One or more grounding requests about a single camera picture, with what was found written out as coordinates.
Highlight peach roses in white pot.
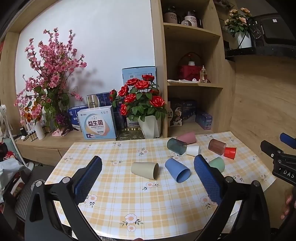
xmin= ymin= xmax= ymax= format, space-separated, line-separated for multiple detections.
xmin=224 ymin=7 xmax=254 ymax=49

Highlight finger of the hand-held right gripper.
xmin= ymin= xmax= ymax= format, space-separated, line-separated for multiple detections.
xmin=260 ymin=140 xmax=284 ymax=161
xmin=279 ymin=133 xmax=296 ymax=149

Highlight red roses in white pot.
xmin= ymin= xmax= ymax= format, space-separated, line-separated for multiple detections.
xmin=109 ymin=74 xmax=168 ymax=139

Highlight pink cup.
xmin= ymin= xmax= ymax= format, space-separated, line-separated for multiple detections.
xmin=176 ymin=132 xmax=197 ymax=145

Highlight pale blue carton box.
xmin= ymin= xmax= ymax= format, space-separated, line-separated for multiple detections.
xmin=122 ymin=66 xmax=157 ymax=93

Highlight small glass bottle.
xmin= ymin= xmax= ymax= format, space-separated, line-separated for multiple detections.
xmin=199 ymin=65 xmax=208 ymax=83

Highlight yellow plaid floral tablecloth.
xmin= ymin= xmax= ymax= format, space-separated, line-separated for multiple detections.
xmin=45 ymin=131 xmax=277 ymax=240

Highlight beige cup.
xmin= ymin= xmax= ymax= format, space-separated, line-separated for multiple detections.
xmin=131 ymin=162 xmax=159 ymax=180

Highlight white folded cloth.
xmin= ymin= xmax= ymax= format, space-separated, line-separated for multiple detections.
xmin=167 ymin=78 xmax=200 ymax=84

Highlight wooden low cabinet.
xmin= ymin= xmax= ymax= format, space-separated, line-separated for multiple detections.
xmin=14 ymin=126 xmax=167 ymax=168

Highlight dark blue illustrated box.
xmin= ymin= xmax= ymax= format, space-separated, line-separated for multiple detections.
xmin=167 ymin=98 xmax=197 ymax=128

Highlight row of small brown vials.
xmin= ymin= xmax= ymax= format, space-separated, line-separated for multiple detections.
xmin=19 ymin=120 xmax=52 ymax=142

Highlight person's right hand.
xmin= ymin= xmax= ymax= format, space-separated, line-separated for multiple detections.
xmin=280 ymin=187 xmax=296 ymax=221

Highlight green cup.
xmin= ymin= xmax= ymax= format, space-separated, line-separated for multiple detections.
xmin=208 ymin=157 xmax=226 ymax=173

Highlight brown transparent cup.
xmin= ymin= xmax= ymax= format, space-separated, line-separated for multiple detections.
xmin=208 ymin=139 xmax=227 ymax=156

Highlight black plastic device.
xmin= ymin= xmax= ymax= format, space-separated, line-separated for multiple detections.
xmin=224 ymin=13 xmax=296 ymax=62

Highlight red cup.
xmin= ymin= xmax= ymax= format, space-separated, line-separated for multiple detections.
xmin=223 ymin=147 xmax=237 ymax=160

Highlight pile of clothes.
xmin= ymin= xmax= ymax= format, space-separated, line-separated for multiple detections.
xmin=0 ymin=138 xmax=31 ymax=204

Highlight pink artificial blossom arrangement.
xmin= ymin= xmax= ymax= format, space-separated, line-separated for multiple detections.
xmin=14 ymin=28 xmax=88 ymax=138

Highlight light blue product box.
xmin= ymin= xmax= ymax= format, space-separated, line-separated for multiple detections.
xmin=77 ymin=106 xmax=117 ymax=141

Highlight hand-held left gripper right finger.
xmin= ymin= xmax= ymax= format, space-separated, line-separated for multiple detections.
xmin=194 ymin=154 xmax=271 ymax=241

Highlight green patterned tray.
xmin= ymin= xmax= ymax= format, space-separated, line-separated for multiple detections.
xmin=116 ymin=127 xmax=147 ymax=141

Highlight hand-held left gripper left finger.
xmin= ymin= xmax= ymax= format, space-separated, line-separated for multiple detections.
xmin=24 ymin=156 xmax=102 ymax=241

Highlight small blue box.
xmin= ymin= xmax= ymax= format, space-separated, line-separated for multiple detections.
xmin=195 ymin=110 xmax=213 ymax=130

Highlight wooden shelf unit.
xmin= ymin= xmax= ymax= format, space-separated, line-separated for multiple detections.
xmin=150 ymin=0 xmax=237 ymax=139

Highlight blue cup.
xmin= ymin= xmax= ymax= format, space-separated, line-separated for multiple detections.
xmin=165 ymin=158 xmax=191 ymax=184

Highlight teal transparent cup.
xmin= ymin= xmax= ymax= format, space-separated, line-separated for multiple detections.
xmin=167 ymin=138 xmax=187 ymax=156

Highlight black ribbed seat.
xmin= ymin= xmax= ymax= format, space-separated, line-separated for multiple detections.
xmin=14 ymin=165 xmax=56 ymax=219

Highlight white cup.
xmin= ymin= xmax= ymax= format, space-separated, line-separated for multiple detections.
xmin=186 ymin=145 xmax=201 ymax=157

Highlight white and blue carton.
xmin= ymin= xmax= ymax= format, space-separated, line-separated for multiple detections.
xmin=67 ymin=105 xmax=89 ymax=131

